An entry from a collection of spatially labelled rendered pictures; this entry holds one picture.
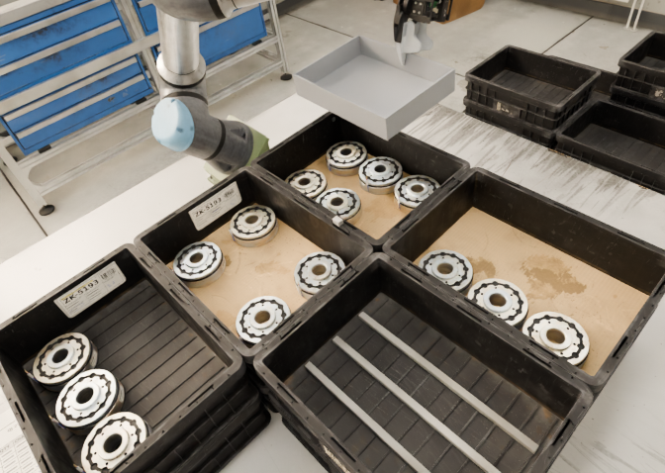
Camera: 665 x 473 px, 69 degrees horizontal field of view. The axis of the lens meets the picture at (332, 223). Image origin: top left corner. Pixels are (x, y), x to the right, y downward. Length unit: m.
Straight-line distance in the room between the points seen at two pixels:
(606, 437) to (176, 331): 0.79
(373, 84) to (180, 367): 0.68
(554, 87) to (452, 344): 1.49
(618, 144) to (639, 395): 1.24
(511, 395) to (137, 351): 0.66
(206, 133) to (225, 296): 0.44
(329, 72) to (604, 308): 0.73
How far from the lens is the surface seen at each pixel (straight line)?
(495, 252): 1.01
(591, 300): 0.99
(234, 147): 1.30
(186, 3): 0.91
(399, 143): 1.14
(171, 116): 1.24
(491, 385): 0.86
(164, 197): 1.50
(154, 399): 0.94
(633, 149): 2.11
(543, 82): 2.22
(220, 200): 1.10
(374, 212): 1.08
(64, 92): 2.75
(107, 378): 0.96
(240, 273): 1.03
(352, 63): 1.17
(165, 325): 1.01
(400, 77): 1.09
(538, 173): 1.41
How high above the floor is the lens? 1.59
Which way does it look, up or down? 45 degrees down
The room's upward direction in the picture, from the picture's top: 10 degrees counter-clockwise
